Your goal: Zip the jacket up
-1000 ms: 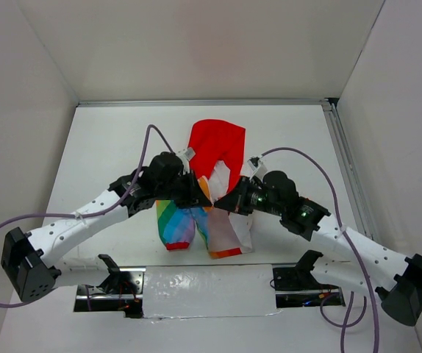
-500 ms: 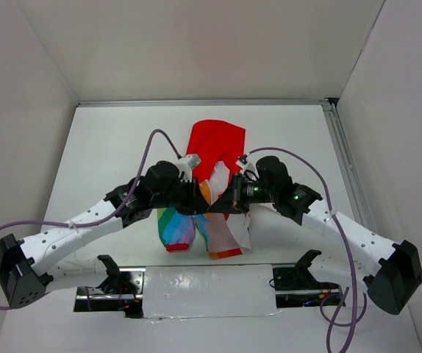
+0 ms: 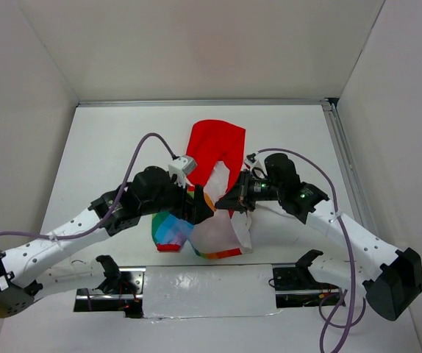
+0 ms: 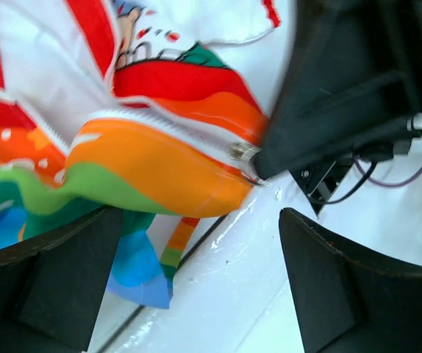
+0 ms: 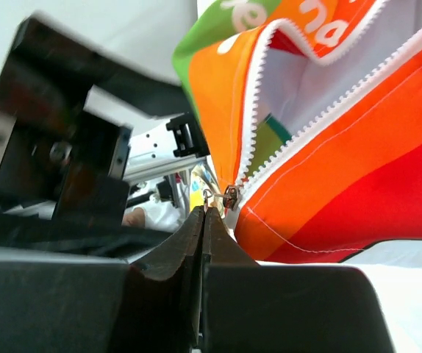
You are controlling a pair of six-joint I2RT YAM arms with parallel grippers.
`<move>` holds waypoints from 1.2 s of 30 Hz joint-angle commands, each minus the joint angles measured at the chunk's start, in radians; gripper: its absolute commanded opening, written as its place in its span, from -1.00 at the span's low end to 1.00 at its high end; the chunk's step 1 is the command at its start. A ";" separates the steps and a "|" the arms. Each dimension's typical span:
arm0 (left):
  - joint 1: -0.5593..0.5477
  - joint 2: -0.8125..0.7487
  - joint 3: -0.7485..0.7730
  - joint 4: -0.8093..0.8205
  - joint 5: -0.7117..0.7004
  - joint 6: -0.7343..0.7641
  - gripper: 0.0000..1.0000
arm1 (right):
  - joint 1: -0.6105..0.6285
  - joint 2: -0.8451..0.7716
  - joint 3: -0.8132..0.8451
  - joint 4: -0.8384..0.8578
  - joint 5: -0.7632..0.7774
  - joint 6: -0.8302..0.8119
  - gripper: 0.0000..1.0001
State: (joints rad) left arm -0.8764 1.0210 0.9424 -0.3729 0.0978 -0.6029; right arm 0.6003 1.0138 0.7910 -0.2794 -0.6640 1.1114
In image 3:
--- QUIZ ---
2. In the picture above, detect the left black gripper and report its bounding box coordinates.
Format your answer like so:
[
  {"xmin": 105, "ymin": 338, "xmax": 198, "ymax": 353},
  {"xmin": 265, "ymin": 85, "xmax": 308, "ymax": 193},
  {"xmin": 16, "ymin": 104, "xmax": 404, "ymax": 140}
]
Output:
[{"xmin": 140, "ymin": 171, "xmax": 214, "ymax": 224}]

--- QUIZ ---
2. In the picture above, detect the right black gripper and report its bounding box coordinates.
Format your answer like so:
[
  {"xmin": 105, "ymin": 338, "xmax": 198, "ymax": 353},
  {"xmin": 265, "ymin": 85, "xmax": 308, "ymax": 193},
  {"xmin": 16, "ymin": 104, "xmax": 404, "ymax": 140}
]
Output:
[{"xmin": 215, "ymin": 168, "xmax": 284, "ymax": 211}]

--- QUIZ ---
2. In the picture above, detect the rainbow red white jacket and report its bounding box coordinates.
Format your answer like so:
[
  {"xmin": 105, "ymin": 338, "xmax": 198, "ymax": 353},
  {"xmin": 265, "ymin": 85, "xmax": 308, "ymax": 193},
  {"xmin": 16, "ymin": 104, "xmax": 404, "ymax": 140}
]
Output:
[{"xmin": 151, "ymin": 119, "xmax": 252, "ymax": 260}]

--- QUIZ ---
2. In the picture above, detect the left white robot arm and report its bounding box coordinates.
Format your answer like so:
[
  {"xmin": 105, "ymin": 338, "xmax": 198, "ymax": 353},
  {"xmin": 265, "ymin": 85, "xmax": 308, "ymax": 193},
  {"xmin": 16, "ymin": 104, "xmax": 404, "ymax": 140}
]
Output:
[{"xmin": 0, "ymin": 166, "xmax": 214, "ymax": 318}]

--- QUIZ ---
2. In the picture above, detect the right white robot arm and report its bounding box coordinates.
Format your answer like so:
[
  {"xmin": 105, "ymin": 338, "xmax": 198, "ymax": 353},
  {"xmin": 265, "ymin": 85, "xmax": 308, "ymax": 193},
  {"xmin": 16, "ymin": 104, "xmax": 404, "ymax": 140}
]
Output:
[{"xmin": 215, "ymin": 149, "xmax": 422, "ymax": 321}]

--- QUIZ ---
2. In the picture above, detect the white taped cover board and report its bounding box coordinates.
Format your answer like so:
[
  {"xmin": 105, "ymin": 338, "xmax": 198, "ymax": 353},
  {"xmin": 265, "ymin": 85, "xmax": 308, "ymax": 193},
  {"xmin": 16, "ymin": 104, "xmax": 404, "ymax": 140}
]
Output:
[{"xmin": 143, "ymin": 265, "xmax": 279, "ymax": 319}]

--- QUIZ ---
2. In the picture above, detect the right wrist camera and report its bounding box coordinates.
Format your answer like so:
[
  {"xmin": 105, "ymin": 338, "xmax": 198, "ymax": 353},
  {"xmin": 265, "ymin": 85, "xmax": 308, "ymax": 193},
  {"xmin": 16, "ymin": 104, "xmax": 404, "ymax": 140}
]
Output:
[{"xmin": 243, "ymin": 153, "xmax": 262, "ymax": 171}]

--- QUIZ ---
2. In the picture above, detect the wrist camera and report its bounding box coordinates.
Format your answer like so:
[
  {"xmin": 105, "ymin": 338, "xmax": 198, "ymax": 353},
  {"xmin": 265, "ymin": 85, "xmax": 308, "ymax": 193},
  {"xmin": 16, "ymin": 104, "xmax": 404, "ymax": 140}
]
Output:
[
  {"xmin": 168, "ymin": 155, "xmax": 197, "ymax": 187},
  {"xmin": 243, "ymin": 153, "xmax": 262, "ymax": 171}
]

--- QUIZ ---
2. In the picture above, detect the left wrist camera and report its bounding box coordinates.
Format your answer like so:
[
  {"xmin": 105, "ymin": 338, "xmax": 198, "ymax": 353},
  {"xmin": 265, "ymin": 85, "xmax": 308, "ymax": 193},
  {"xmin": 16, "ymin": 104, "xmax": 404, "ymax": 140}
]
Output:
[{"xmin": 168, "ymin": 155, "xmax": 197, "ymax": 187}]

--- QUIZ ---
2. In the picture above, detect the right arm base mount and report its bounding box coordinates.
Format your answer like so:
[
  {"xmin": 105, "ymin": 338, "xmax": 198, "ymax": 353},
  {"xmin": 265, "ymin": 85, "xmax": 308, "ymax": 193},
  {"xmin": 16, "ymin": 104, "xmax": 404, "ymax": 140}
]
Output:
[{"xmin": 268, "ymin": 265, "xmax": 340, "ymax": 309}]

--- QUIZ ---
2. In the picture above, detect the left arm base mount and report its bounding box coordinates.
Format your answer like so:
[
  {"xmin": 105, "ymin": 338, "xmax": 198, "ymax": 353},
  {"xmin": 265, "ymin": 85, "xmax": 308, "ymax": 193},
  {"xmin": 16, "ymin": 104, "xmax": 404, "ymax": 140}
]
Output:
[{"xmin": 74, "ymin": 267, "xmax": 146, "ymax": 318}]

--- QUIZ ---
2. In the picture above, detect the aluminium frame rail right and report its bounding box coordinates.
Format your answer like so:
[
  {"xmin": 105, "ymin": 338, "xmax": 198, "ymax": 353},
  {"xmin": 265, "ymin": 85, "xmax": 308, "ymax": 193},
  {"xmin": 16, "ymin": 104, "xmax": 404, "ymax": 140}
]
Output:
[{"xmin": 321, "ymin": 99, "xmax": 369, "ymax": 226}]

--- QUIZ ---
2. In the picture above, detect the aluminium frame rail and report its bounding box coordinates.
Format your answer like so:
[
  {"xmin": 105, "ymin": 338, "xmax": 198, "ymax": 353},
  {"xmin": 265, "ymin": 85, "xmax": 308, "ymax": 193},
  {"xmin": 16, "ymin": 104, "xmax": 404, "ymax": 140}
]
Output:
[
  {"xmin": 78, "ymin": 99, "xmax": 331, "ymax": 107},
  {"xmin": 321, "ymin": 99, "xmax": 369, "ymax": 226}
]

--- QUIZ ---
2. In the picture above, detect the aluminium frame rail back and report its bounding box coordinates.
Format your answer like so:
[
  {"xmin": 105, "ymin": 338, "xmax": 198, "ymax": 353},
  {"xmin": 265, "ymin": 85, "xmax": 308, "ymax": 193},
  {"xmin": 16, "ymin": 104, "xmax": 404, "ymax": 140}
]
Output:
[{"xmin": 78, "ymin": 99, "xmax": 331, "ymax": 107}]

